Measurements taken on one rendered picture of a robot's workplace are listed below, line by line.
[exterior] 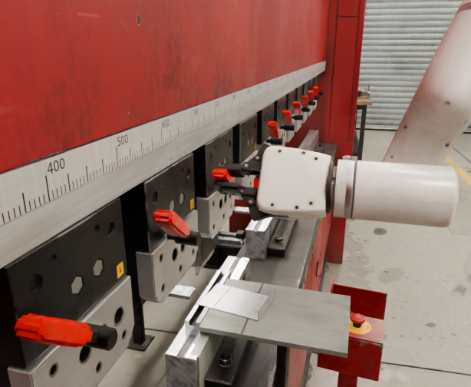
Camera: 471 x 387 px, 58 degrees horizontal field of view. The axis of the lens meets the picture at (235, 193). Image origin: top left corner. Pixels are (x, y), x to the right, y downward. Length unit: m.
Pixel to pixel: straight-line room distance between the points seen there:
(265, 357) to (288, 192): 0.44
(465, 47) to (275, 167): 0.29
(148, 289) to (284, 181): 0.24
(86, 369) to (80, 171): 0.18
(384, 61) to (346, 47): 5.57
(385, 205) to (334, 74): 2.30
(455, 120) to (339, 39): 2.23
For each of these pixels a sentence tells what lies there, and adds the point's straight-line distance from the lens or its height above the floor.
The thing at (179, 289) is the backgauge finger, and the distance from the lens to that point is 0.92.
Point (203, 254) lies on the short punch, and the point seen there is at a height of 1.12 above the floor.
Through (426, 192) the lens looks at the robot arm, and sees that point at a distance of 0.60.
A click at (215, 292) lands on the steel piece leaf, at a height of 1.00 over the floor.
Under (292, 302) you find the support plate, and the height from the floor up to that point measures 1.00.
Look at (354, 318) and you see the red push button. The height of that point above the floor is 0.81.
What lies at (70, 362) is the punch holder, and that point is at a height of 1.23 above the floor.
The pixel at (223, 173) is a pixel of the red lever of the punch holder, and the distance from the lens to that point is 0.63.
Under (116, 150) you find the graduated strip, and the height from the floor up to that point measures 1.39.
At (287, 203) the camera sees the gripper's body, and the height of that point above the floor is 1.27.
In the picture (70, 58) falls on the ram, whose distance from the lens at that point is 0.38.
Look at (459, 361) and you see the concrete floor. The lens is 2.55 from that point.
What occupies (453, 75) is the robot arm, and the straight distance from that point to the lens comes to 0.64.
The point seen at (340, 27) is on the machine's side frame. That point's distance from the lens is 2.86.
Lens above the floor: 1.48
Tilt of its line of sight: 19 degrees down
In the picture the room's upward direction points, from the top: straight up
